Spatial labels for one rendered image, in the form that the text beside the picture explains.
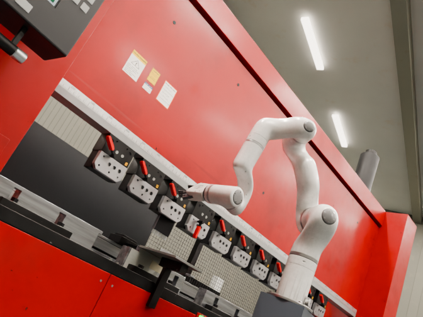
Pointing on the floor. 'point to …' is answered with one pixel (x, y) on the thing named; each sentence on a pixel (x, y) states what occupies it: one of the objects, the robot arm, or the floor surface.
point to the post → (194, 254)
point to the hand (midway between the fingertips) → (186, 190)
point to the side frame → (384, 269)
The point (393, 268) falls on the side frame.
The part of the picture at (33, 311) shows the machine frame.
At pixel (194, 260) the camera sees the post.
